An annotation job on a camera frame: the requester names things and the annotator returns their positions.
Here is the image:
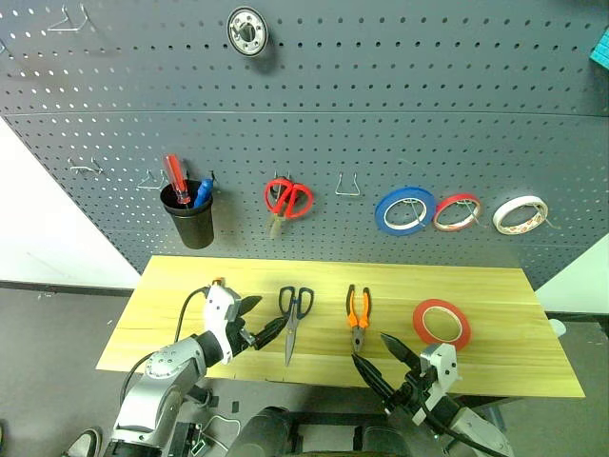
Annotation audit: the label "blue tape roll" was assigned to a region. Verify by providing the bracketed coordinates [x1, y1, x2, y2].
[374, 186, 435, 237]

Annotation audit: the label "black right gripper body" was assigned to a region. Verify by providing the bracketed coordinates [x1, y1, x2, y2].
[383, 368, 432, 418]

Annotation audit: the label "red clear-handled screwdriver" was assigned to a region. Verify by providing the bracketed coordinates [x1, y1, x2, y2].
[162, 153, 192, 206]

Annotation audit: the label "blue-handled screwdriver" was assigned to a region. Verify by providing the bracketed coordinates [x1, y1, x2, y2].
[192, 178, 215, 209]

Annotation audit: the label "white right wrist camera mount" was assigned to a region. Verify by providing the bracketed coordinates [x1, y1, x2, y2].
[409, 342, 462, 425]

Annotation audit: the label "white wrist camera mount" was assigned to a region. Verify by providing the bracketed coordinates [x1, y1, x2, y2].
[202, 278, 244, 366]
[409, 342, 462, 425]

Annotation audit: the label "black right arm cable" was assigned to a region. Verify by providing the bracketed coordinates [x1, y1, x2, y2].
[425, 408, 491, 457]

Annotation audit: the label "black-handled scissors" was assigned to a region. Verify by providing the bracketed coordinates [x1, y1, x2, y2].
[278, 285, 315, 368]

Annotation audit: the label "dark grey rounded leg shell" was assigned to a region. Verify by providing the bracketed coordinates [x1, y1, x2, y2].
[356, 425, 413, 457]
[230, 405, 294, 457]

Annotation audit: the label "black and white sneaker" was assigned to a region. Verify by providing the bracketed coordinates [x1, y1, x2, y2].
[61, 427, 104, 457]

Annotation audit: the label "thin red tape roll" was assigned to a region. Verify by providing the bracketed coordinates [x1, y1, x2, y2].
[431, 191, 482, 234]

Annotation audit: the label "round metal disc fitting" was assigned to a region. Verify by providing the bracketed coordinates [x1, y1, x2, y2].
[226, 6, 271, 59]

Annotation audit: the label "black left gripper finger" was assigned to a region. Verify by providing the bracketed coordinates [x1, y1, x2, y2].
[237, 294, 264, 318]
[254, 313, 286, 351]

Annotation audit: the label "wide red tape roll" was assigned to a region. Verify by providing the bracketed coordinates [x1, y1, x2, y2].
[411, 298, 473, 352]

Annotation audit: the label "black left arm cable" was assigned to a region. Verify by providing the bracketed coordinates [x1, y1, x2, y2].
[119, 284, 214, 404]

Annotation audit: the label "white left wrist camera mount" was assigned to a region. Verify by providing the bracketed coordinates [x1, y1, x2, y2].
[202, 278, 244, 366]

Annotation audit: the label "orange and black pliers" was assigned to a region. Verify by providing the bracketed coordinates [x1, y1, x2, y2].
[345, 284, 373, 354]

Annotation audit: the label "grey pegboard with tools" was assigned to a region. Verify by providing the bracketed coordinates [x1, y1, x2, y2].
[0, 0, 609, 290]

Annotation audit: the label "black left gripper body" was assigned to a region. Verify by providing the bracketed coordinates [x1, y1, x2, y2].
[226, 317, 262, 357]

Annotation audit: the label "bent wire pegboard hook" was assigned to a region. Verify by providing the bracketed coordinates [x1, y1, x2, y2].
[137, 169, 170, 191]
[69, 158, 106, 175]
[47, 4, 91, 33]

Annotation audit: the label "metal wire loop hook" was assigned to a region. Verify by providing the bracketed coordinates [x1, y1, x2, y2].
[335, 171, 363, 196]

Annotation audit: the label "teal box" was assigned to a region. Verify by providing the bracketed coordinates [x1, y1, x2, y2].
[588, 21, 609, 70]

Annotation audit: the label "red-handled scissors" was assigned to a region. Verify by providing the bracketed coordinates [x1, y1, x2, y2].
[264, 176, 315, 242]

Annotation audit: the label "thin wire tape hook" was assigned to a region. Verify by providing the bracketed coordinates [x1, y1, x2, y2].
[458, 198, 481, 226]
[536, 208, 562, 230]
[403, 198, 427, 228]

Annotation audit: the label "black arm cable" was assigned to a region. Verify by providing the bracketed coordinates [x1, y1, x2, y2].
[119, 284, 214, 404]
[425, 408, 491, 457]

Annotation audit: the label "white tape roll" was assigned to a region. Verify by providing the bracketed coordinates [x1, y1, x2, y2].
[492, 194, 551, 237]

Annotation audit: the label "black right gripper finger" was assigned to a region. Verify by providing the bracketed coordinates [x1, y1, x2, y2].
[351, 352, 396, 406]
[380, 332, 422, 372]

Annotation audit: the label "black cup holder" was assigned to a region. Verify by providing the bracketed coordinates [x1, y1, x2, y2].
[159, 179, 216, 250]

